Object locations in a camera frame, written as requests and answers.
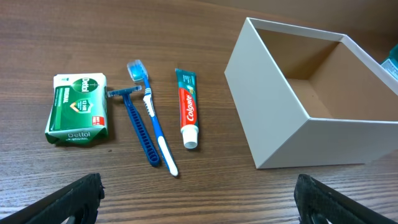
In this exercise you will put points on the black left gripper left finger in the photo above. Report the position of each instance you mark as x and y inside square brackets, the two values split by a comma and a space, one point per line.
[77, 202]

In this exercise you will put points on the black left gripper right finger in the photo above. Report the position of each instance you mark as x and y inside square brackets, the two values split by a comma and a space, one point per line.
[319, 203]

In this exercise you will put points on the green Dettol soap bar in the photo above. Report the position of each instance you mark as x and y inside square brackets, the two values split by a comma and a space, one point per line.
[79, 109]

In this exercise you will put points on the blue mouthwash bottle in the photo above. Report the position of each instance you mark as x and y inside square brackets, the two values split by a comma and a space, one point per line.
[390, 64]

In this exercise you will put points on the blue disposable razor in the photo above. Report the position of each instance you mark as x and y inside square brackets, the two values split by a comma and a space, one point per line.
[137, 123]

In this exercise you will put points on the white open cardboard box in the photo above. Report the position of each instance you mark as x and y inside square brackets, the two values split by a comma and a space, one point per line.
[309, 97]

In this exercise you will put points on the blue white toothbrush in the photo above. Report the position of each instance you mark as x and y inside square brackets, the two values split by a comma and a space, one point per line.
[139, 74]

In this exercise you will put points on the Colgate toothpaste tube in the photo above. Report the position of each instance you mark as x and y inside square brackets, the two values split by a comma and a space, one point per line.
[187, 93]

